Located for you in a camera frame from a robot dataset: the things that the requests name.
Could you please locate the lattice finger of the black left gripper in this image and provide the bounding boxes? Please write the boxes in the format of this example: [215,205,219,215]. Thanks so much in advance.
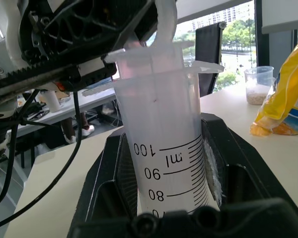
[18,0,160,68]

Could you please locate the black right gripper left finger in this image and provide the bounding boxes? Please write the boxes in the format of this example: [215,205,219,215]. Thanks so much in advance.
[67,128,140,238]

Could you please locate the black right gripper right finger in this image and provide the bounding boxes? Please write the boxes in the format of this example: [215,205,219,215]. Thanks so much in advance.
[200,113,286,211]

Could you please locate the translucent 100 ml plastic syringe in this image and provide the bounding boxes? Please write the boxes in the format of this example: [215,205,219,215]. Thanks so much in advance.
[101,0,225,219]

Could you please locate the clear plastic cup with grains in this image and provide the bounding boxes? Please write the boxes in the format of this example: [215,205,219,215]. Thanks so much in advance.
[243,66,275,106]

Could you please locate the white cylinder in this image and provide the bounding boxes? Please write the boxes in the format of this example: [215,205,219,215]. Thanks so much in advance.
[45,90,62,113]

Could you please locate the white office desk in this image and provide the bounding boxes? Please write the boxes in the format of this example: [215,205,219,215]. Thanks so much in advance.
[13,85,118,132]

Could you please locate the person's legs with white shoes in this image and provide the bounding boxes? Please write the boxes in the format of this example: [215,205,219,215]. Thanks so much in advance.
[61,111,95,145]

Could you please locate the yellow plastic bag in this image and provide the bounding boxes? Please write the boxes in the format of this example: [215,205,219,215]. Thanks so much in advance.
[249,32,298,137]

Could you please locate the black office chair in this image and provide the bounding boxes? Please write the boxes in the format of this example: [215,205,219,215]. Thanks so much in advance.
[194,21,227,98]

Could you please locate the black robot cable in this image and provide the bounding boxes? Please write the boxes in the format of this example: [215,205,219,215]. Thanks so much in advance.
[0,89,82,230]
[0,89,40,210]

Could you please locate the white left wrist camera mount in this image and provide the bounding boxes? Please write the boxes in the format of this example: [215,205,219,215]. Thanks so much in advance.
[0,0,30,84]

